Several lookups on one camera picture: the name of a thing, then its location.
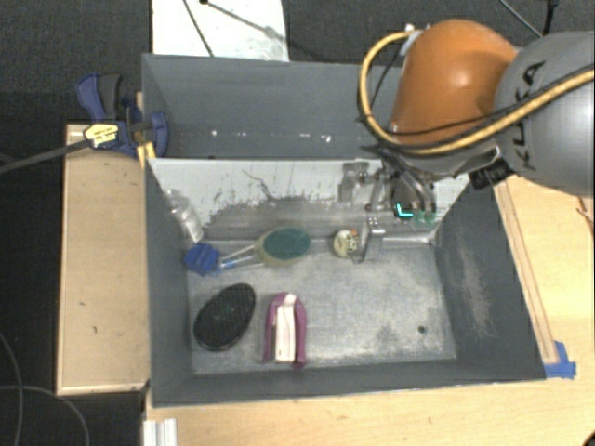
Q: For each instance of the blue ribbed plastic piece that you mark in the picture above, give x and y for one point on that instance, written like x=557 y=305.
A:
x=201 y=259

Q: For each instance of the grey metal bin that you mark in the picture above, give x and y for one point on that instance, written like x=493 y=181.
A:
x=353 y=305

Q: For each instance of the purple and white stapler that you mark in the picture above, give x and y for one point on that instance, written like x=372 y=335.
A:
x=284 y=330

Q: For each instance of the black cylinder on white bracket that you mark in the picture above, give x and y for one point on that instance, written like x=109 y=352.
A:
x=489 y=174

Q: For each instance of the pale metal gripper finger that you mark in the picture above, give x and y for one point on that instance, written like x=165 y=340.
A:
x=377 y=242
x=363 y=249

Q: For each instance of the clear plastic bottle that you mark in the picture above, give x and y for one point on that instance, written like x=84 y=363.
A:
x=187 y=216

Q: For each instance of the black oval brush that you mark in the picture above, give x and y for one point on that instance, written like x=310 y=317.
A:
x=225 y=316

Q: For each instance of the pale wood board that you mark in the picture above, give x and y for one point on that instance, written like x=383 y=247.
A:
x=102 y=267

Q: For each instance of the green round dish brush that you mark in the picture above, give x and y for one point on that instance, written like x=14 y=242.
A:
x=283 y=245

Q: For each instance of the white and brown small toy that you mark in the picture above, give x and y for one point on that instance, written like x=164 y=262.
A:
x=345 y=243

